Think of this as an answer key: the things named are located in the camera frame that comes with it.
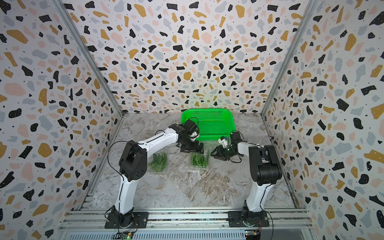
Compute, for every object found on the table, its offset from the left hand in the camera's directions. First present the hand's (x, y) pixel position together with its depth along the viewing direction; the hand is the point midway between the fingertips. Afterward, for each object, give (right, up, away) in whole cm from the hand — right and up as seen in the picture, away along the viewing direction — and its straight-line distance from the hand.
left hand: (200, 151), depth 90 cm
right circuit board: (+25, -37, -19) cm, 48 cm away
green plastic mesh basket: (+10, +18, +26) cm, 33 cm away
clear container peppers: (0, -7, +2) cm, 7 cm away
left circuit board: (-36, -36, -20) cm, 54 cm away
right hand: (+9, -3, +4) cm, 10 cm away
